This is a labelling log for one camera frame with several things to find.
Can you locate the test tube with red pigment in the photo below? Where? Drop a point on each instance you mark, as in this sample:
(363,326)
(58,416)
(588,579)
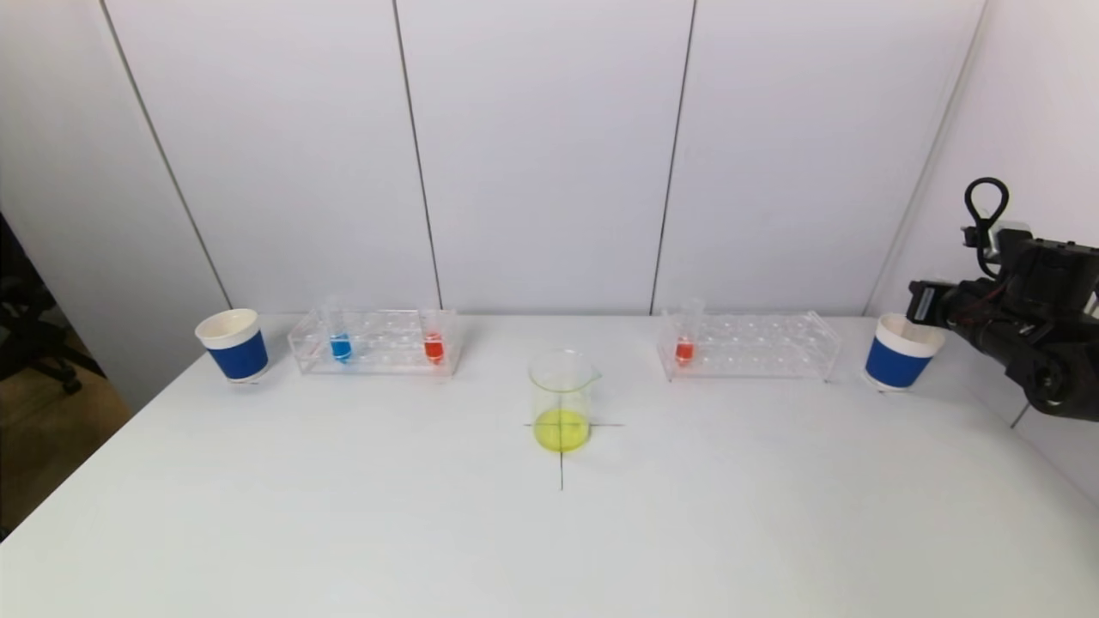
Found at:
(434,348)
(683,350)

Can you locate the blue and white paper cup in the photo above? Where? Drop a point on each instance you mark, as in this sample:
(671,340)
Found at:
(239,356)
(893,365)

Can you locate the clear glass beaker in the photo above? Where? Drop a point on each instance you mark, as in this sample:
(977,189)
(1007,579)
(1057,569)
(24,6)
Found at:
(562,429)

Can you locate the test tube with blue pigment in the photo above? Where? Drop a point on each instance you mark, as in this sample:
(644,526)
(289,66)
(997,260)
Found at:
(341,348)

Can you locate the black office chair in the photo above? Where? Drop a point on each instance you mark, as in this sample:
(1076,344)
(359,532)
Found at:
(39,343)

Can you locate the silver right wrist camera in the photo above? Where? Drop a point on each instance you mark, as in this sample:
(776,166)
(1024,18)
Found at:
(1011,236)

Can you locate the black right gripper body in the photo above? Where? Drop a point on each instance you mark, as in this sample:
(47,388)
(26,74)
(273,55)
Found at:
(923,303)

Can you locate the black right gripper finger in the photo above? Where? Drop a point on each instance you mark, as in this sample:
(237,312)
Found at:
(922,303)

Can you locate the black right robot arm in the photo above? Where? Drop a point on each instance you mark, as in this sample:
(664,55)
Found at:
(1060,369)

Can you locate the clear acrylic test tube rack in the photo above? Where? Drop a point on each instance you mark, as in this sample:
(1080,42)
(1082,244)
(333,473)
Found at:
(755,348)
(386,348)

